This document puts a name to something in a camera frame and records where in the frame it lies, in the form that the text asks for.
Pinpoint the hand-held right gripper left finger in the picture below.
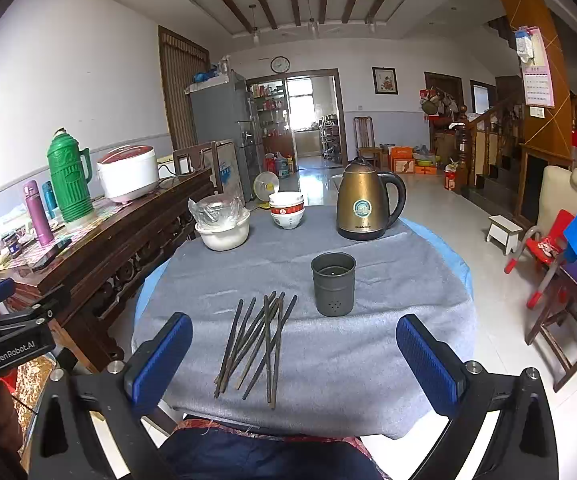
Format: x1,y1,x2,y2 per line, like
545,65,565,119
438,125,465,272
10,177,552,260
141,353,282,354
28,312,194,480

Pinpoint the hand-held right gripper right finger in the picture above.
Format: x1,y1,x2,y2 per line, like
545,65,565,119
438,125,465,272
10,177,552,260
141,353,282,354
397,313,561,480

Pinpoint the pile of dark chopsticks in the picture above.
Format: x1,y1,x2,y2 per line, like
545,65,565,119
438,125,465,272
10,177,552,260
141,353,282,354
213,290,299,409

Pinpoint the grey metal chopstick holder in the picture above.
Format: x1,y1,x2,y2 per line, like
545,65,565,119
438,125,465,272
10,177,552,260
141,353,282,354
311,251,358,318

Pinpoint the black smartphone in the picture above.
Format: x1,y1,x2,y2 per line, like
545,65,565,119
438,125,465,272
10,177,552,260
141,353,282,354
31,238,73,270

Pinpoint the purple drink bottle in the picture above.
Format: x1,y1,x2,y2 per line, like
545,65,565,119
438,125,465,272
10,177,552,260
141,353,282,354
23,180,55,247

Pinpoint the dark carved wooden sideboard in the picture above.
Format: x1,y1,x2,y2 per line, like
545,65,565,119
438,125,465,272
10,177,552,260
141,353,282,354
0,167,219,373

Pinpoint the light blue table cover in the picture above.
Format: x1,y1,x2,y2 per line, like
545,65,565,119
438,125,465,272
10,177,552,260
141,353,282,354
132,215,475,356

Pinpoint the blue drink bottle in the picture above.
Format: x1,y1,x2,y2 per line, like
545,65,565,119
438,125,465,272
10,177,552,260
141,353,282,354
42,181,60,220

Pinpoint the floral sideboard mat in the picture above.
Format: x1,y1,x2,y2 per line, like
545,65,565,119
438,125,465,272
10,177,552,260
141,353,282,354
56,194,122,233

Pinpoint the green thermos flask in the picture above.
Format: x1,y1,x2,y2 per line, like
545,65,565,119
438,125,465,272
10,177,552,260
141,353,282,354
47,128,97,224

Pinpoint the white ceramic pot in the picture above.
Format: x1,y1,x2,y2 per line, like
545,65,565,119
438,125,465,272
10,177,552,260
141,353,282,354
195,219,250,252

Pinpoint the dark blue padded clothing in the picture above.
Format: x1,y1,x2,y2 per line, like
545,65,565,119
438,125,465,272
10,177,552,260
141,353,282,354
157,417,386,480

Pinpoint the small white stool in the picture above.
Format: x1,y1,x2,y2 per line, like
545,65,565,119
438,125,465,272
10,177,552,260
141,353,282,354
485,214,524,256

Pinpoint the plastic-wrapped glass bowl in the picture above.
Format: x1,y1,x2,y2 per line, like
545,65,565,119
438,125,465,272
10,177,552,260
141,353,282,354
188,193,250,232

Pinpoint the white rice cooker red lid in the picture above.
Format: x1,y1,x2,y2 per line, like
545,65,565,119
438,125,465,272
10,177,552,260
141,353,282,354
97,144,160,205

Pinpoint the red child chair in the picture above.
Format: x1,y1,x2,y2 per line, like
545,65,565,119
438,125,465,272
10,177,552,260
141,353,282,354
504,209,577,309

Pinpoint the gold electric kettle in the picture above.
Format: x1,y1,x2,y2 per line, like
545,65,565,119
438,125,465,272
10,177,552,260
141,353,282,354
337,156,407,241

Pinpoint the red and white bag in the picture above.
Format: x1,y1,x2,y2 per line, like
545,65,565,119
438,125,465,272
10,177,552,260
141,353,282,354
443,157,461,192

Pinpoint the white chest freezer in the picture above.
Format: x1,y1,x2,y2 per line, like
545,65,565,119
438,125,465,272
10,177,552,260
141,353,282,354
208,139,249,202

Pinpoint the yellow floor fan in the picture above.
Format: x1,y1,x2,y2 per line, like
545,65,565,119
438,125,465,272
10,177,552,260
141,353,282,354
253,171,278,207

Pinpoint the dark wooden chair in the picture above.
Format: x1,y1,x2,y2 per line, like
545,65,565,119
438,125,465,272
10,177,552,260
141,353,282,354
173,141,224,196

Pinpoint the orange cardboard box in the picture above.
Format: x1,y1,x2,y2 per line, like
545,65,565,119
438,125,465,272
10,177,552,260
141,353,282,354
389,145,415,174

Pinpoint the beige armchair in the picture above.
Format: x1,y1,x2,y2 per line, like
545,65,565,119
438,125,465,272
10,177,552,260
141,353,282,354
537,165,577,243

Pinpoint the tall-backed wooden chair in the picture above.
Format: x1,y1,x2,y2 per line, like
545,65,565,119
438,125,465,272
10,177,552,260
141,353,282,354
353,116,383,169

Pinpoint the wooden staircase railing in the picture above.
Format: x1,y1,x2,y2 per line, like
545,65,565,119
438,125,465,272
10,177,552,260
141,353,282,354
451,91,526,196

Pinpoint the grey refrigerator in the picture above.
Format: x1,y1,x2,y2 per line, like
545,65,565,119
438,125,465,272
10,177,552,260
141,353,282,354
188,72,265,201

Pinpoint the wooden door with blind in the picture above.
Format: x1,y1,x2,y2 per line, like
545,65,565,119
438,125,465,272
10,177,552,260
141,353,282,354
158,25,210,152

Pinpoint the brown wooden door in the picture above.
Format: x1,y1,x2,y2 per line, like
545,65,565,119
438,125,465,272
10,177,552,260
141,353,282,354
423,72,464,153

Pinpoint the orange wooden pillar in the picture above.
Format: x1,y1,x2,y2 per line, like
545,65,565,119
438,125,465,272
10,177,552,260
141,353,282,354
485,0,575,171

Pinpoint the wooden doorway frame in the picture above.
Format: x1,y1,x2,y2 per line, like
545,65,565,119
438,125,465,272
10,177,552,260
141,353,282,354
244,68,345,167

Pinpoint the framed wall picture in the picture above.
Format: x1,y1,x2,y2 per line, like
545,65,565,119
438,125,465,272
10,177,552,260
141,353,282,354
372,67,399,95

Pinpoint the pink wall calendar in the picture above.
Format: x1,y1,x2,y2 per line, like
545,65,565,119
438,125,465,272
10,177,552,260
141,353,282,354
515,26,555,109

